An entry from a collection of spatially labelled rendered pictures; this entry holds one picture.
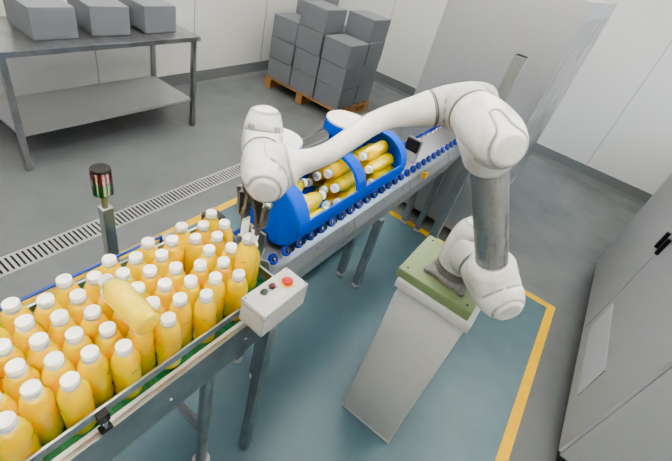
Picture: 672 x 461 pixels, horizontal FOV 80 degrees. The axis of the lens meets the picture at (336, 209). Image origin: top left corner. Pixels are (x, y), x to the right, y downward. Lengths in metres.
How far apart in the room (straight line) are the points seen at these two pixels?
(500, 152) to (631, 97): 5.26
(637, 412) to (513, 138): 1.70
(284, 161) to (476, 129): 0.45
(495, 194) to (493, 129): 0.22
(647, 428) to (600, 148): 4.41
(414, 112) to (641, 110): 5.25
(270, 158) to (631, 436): 2.14
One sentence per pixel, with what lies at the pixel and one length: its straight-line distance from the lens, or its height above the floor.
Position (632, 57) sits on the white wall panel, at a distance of 6.15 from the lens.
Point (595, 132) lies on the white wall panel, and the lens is 6.31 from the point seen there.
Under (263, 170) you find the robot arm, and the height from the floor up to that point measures 1.59.
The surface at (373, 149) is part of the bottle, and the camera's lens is 2.03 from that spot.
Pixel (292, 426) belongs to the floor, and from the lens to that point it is 2.30.
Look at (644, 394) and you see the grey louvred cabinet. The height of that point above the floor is 0.73.
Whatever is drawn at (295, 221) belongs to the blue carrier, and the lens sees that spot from 1.51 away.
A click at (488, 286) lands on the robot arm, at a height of 1.26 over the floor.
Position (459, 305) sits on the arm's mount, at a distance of 1.59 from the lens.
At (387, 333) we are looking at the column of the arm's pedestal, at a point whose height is 0.69.
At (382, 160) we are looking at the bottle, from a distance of 2.06.
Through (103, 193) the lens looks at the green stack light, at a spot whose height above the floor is 1.18.
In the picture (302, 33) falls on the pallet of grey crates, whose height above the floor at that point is 0.84.
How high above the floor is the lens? 2.08
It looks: 36 degrees down
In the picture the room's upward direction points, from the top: 16 degrees clockwise
